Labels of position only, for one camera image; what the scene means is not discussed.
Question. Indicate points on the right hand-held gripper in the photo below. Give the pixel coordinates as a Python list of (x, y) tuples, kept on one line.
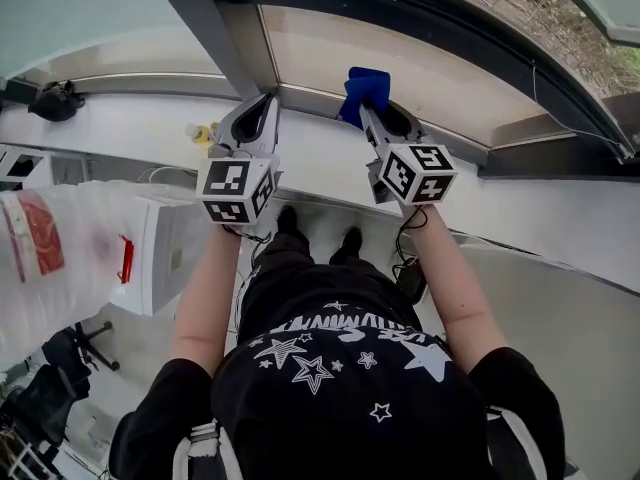
[(420, 173)]

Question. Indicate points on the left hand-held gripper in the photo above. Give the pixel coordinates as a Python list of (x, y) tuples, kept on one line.
[(222, 178)]

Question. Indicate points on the blue cloth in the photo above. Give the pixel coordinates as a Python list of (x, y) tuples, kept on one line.
[(367, 85)]

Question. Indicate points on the large window glass pane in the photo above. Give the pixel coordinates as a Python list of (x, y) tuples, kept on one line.
[(450, 98)]

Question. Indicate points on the narrow window glass pane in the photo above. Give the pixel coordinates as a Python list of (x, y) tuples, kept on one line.
[(75, 18)]

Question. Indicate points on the person's right forearm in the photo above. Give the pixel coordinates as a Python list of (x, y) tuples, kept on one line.
[(455, 288)]

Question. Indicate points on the person's left forearm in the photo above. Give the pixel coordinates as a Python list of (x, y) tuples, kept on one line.
[(205, 298)]

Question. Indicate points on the white windowsill ledge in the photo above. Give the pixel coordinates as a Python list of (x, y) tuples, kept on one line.
[(320, 158)]

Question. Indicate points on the person's left black shoe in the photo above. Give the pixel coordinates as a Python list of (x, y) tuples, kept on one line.
[(288, 219)]

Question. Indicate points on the person's black shoe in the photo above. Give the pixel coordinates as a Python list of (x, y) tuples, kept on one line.
[(347, 243), (288, 219)]

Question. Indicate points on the person's right black shoe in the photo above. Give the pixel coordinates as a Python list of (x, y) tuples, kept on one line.
[(347, 243)]

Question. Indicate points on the white standing appliance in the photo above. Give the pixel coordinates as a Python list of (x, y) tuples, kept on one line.
[(160, 253)]

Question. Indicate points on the black rectangular bin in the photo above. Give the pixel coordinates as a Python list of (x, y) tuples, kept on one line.
[(411, 280)]

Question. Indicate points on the person's black trousers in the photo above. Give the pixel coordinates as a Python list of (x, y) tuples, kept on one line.
[(310, 283)]

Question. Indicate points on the black bag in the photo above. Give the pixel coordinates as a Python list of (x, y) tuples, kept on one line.
[(55, 100)]

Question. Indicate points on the translucent white plastic bag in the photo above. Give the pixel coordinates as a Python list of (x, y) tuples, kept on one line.
[(95, 268)]

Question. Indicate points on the red box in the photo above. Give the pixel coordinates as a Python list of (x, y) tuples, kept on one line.
[(42, 238)]

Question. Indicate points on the person's black star-print shirt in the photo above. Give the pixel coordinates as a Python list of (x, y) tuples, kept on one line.
[(350, 418)]

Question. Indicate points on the black jacket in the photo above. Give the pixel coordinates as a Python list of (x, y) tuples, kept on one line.
[(45, 403)]

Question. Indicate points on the white metal rack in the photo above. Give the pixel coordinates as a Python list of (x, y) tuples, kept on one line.
[(30, 458)]

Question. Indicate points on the dark window frame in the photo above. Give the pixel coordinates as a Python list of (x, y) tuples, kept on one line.
[(210, 28)]

